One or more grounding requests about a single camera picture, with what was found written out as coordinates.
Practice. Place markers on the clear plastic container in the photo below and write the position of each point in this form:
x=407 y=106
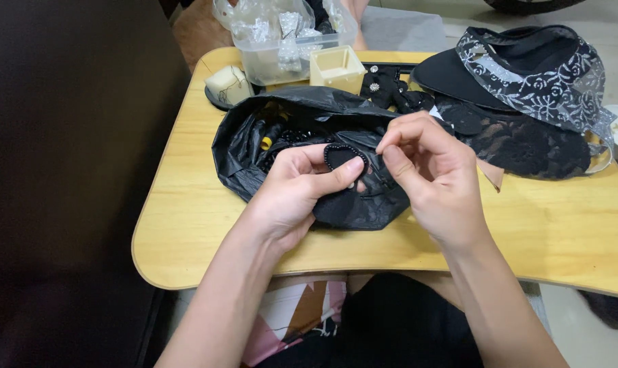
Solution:
x=288 y=46

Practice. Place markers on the black lace fabric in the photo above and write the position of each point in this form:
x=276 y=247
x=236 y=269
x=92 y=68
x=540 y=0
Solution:
x=518 y=143

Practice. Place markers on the dark brown sofa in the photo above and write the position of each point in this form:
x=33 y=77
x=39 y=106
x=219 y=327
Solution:
x=69 y=179

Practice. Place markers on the cream wax block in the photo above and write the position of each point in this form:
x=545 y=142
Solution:
x=228 y=84

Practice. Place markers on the person's left hand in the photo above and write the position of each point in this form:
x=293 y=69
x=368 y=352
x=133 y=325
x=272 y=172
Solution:
x=288 y=197

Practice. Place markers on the black sun visor hat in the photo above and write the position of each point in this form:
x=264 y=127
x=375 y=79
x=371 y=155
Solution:
x=472 y=71

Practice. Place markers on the black silver floral lace ribbon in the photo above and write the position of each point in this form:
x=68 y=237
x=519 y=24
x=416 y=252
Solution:
x=544 y=82

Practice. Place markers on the wooden lap table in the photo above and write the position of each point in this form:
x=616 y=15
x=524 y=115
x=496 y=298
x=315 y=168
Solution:
x=544 y=230

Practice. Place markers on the black plastic bag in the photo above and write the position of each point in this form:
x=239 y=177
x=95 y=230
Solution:
x=299 y=148

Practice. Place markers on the person's right hand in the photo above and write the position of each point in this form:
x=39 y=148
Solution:
x=431 y=174

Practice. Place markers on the black rhinestone fabric flower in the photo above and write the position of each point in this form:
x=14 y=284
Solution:
x=385 y=84

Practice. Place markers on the black beaded fabric piece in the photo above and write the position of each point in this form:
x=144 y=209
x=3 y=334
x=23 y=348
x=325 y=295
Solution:
x=342 y=158

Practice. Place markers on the sewing needle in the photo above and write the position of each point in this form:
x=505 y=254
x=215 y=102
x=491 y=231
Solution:
x=378 y=151

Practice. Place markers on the person's patterned clothing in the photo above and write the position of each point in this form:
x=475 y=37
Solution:
x=309 y=317

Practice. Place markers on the cream square plastic cup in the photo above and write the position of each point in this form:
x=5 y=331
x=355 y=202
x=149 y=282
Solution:
x=336 y=69

